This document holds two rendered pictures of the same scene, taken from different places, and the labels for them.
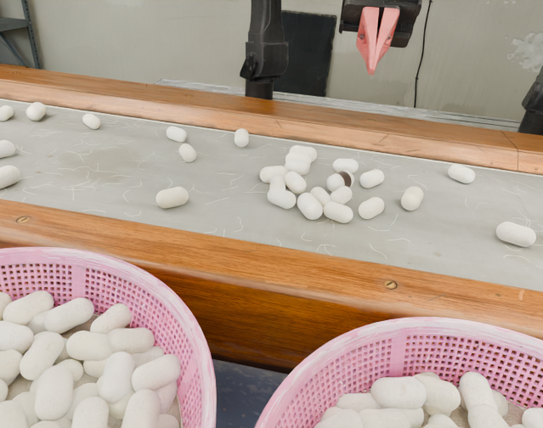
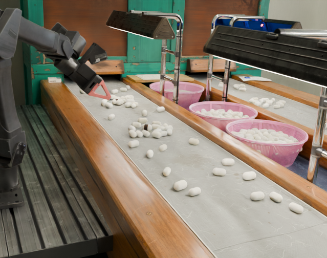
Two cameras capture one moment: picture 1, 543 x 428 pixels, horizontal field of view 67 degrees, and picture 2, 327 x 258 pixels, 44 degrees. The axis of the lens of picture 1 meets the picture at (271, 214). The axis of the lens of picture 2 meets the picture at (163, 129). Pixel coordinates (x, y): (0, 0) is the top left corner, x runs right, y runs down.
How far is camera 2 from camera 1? 1.54 m
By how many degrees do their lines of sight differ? 105
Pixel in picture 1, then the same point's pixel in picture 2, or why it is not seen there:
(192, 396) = (234, 128)
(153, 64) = not seen: outside the picture
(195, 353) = (231, 125)
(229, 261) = (210, 126)
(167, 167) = (174, 151)
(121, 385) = (241, 134)
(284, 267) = (202, 123)
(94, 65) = not seen: outside the picture
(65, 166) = (202, 164)
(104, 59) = not seen: outside the picture
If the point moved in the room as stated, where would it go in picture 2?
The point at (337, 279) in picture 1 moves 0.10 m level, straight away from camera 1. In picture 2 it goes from (198, 119) to (171, 120)
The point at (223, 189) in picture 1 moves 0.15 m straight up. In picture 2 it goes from (173, 141) to (176, 95)
